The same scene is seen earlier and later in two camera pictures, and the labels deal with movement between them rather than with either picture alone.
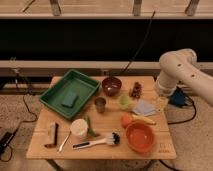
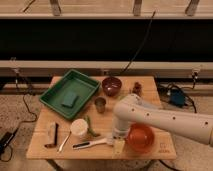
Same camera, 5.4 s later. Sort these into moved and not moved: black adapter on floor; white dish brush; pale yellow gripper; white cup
Moved: pale yellow gripper
Not moved: black adapter on floor; white dish brush; white cup
